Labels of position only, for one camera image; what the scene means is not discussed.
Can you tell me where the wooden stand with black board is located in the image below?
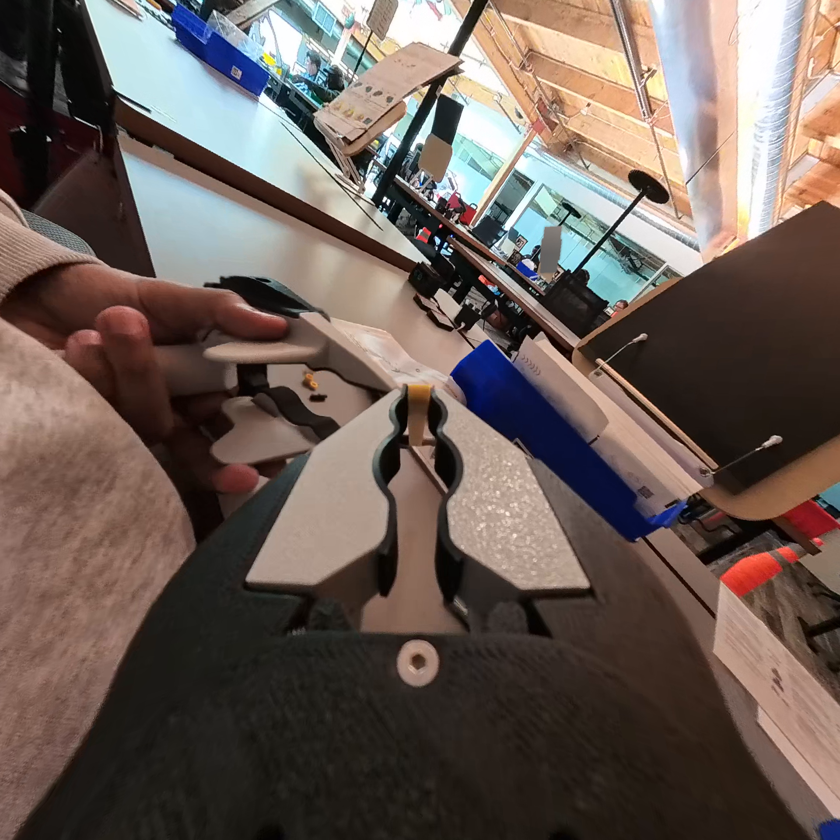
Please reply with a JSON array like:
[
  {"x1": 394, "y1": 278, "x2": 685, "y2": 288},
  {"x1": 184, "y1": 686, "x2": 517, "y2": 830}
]
[{"x1": 574, "y1": 200, "x2": 840, "y2": 522}]

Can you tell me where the blue storage bin with plastic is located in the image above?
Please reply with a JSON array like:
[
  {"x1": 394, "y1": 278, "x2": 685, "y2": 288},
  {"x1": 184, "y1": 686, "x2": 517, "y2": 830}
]
[{"x1": 171, "y1": 3, "x2": 271, "y2": 99}]

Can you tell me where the black device on table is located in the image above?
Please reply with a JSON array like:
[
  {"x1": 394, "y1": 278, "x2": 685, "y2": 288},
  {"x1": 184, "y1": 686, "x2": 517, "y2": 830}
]
[{"x1": 408, "y1": 261, "x2": 455, "y2": 301}]

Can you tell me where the lego instruction booklet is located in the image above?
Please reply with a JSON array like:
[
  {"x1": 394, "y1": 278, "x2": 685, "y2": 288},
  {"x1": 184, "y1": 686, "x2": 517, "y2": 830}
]
[{"x1": 338, "y1": 320, "x2": 463, "y2": 395}]

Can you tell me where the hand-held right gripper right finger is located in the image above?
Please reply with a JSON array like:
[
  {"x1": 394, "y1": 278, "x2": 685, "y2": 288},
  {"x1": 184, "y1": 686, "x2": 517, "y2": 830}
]
[{"x1": 430, "y1": 390, "x2": 592, "y2": 601}]

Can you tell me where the orange traffic cone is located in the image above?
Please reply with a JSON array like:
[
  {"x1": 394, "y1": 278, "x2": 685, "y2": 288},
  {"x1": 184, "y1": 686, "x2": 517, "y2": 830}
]
[{"x1": 720, "y1": 545, "x2": 824, "y2": 598}]

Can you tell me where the silver ventilation duct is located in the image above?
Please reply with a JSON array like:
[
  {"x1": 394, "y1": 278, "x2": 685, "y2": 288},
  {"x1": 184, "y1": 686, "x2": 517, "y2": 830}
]
[{"x1": 646, "y1": 0, "x2": 809, "y2": 260}]

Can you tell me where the black slanted pole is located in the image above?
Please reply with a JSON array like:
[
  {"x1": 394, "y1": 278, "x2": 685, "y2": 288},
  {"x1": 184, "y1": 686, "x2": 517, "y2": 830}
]
[{"x1": 371, "y1": 0, "x2": 490, "y2": 206}]

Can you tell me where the white flat box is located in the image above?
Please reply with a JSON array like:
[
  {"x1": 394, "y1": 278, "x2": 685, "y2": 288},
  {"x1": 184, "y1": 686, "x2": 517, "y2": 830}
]
[{"x1": 512, "y1": 335, "x2": 713, "y2": 519}]

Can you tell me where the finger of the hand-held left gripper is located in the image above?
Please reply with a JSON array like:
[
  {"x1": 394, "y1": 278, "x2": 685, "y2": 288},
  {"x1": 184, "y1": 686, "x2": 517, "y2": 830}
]
[
  {"x1": 203, "y1": 311, "x2": 398, "y2": 395},
  {"x1": 210, "y1": 387, "x2": 342, "y2": 467}
]

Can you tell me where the black round-top pole lamp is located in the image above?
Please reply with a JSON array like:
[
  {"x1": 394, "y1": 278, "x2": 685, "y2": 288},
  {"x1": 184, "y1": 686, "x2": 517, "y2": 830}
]
[{"x1": 577, "y1": 169, "x2": 670, "y2": 273}]

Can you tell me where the person's left forearm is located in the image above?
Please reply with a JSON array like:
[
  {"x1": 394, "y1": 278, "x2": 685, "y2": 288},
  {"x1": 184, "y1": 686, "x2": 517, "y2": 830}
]
[{"x1": 0, "y1": 190, "x2": 106, "y2": 303}]

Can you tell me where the long yellow lego beam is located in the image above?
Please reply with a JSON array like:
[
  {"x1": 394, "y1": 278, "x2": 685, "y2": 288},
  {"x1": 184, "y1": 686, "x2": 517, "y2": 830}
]
[{"x1": 406, "y1": 384, "x2": 434, "y2": 448}]

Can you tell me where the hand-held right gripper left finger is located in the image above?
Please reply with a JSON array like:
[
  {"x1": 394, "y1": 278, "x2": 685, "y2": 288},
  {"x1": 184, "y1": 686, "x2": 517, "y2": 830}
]
[{"x1": 246, "y1": 387, "x2": 404, "y2": 601}]

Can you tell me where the person's left hand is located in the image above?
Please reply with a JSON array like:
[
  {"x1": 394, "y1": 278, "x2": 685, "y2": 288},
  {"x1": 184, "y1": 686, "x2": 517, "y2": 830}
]
[{"x1": 0, "y1": 262, "x2": 290, "y2": 494}]

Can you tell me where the cardboard display stand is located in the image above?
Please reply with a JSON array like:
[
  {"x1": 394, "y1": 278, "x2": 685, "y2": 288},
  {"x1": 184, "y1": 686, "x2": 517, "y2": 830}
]
[{"x1": 314, "y1": 42, "x2": 463, "y2": 190}]

